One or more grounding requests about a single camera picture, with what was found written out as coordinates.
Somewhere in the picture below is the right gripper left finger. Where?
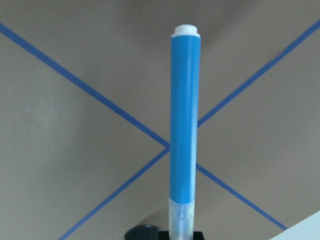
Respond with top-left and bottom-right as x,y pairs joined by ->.
157,231 -> 170,240

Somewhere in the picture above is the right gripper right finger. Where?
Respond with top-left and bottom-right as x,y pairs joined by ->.
192,231 -> 204,240

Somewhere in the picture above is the blue highlighter pen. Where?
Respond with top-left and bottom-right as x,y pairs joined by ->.
168,24 -> 201,240

